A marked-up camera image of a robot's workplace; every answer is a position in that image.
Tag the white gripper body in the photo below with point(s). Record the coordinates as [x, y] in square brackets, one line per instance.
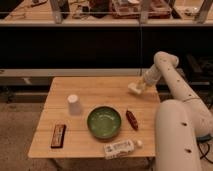
[152, 75]

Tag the white sponge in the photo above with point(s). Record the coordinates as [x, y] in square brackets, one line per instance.
[137, 88]

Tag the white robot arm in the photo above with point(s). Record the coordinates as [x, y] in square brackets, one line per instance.
[178, 121]

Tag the red-brown snack bar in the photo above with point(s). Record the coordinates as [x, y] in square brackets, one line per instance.
[132, 120]

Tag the green bowl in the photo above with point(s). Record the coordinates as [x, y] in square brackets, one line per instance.
[104, 122]

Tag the red tray on workbench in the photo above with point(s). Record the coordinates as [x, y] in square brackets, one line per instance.
[131, 9]

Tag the wooden table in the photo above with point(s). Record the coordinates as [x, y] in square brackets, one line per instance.
[81, 151]

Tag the white upside-down cup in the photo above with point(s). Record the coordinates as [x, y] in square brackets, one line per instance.
[74, 105]

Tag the white plastic bottle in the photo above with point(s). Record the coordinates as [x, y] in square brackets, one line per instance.
[121, 148]

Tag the brown chocolate bar box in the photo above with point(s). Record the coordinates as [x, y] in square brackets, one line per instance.
[58, 136]

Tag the long wooden workbench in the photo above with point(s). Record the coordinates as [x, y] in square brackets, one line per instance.
[96, 13]

